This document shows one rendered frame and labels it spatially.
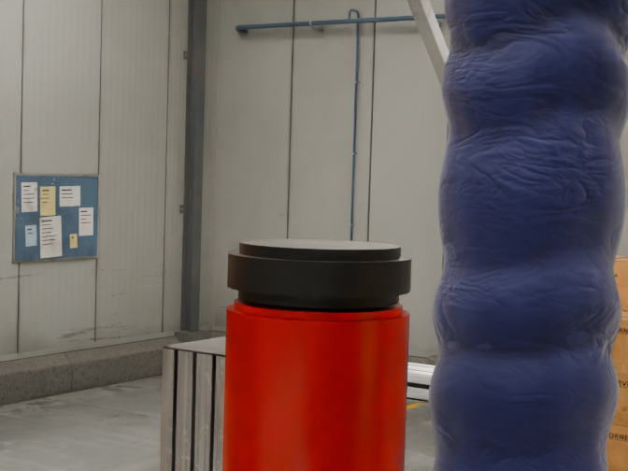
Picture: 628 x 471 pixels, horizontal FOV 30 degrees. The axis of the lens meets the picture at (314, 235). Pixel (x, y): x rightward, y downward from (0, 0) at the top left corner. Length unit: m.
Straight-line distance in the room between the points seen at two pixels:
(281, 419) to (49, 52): 12.10
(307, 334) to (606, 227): 1.17
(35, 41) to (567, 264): 11.03
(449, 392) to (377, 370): 1.16
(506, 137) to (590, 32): 0.16
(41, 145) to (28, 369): 2.27
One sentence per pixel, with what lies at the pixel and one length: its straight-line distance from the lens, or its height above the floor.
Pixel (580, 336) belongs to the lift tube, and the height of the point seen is 2.17.
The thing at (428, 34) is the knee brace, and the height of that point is 2.92.
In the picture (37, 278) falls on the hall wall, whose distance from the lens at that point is 12.31.
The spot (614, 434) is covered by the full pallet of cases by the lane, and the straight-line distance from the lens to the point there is 9.21.
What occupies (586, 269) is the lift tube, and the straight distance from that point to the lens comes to 1.43.
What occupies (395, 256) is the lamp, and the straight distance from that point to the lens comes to 0.31.
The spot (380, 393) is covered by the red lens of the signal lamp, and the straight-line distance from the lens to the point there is 0.31.
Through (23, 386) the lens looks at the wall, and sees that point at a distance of 12.16.
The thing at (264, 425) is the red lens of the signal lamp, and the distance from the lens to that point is 0.30.
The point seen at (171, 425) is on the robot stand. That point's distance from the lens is 2.23.
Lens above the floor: 2.36
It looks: 3 degrees down
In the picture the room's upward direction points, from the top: 2 degrees clockwise
